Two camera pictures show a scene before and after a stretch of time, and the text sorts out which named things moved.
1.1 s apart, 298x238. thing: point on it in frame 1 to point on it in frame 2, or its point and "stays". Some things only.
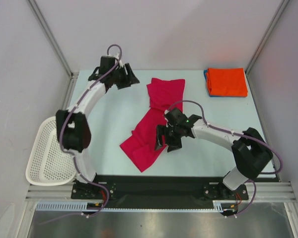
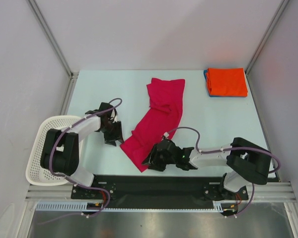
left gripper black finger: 123,83 to 110,136
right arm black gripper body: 169,136 to 158,155
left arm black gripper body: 118,73 to 110,127
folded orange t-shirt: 227,82 stays
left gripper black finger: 130,74 to 117,133
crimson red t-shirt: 165,94 stays
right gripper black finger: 161,136 to 146,162
